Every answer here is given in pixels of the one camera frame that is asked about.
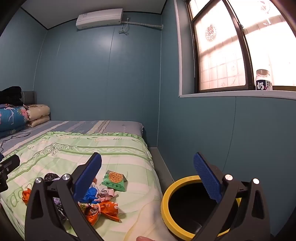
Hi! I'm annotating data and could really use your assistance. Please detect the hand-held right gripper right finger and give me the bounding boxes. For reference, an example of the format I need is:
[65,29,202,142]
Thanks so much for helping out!
[191,152,271,241]

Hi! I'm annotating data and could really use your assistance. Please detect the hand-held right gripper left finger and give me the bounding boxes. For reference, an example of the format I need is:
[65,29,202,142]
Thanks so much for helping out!
[25,152,105,241]

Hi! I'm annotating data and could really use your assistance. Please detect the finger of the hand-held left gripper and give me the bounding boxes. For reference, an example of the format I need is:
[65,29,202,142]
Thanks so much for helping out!
[0,154,20,173]
[0,173,9,193]

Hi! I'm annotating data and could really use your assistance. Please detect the blue plastic bag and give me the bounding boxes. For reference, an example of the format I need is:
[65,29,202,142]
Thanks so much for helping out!
[82,186,100,204]

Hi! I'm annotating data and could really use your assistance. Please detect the pink cloth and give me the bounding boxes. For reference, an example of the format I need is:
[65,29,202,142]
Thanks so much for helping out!
[96,188,117,201]

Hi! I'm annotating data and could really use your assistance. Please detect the green snack packet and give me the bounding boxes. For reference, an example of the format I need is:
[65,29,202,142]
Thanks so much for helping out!
[101,170,128,192]

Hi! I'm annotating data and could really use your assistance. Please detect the orange snack wrapper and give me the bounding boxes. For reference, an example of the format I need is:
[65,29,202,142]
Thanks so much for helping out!
[79,201,120,226]

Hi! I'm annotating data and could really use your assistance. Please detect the yellow rimmed black bin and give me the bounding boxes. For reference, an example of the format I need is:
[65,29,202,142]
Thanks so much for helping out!
[161,175,242,239]

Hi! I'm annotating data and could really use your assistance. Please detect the green floral blanket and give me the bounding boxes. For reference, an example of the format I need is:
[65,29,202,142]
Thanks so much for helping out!
[0,131,176,241]

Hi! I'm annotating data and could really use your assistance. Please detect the blue floral folded quilt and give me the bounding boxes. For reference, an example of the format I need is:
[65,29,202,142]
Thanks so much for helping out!
[0,105,28,139]

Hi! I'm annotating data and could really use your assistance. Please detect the beige folded quilt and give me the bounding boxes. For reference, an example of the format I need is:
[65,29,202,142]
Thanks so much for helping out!
[25,105,51,127]

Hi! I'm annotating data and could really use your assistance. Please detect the black folded clothes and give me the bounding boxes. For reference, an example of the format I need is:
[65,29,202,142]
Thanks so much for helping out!
[0,86,23,107]

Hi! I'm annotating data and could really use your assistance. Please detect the glass jar with blue label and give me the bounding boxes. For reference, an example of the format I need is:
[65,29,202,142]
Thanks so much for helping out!
[255,69,273,91]

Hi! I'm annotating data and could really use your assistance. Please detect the dark framed window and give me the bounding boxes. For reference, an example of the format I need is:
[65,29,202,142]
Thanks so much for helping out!
[186,0,296,93]

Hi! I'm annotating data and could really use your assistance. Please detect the red round window sticker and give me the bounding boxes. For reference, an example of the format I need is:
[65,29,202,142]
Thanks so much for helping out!
[205,24,216,42]

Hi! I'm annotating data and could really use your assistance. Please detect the white air conditioner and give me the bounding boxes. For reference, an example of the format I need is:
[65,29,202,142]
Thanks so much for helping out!
[76,8,123,30]

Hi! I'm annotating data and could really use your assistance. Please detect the wrapped air conditioner pipe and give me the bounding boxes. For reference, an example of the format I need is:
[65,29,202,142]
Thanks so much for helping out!
[121,21,163,30]

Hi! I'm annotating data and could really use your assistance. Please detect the black cable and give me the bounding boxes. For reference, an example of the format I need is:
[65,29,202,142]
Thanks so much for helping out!
[0,131,31,151]

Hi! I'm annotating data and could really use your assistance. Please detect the grey bed frame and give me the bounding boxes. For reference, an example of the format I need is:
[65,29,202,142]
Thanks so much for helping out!
[148,147,175,188]

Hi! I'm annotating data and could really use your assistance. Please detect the white power cord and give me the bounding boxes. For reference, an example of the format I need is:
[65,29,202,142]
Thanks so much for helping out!
[119,17,130,36]

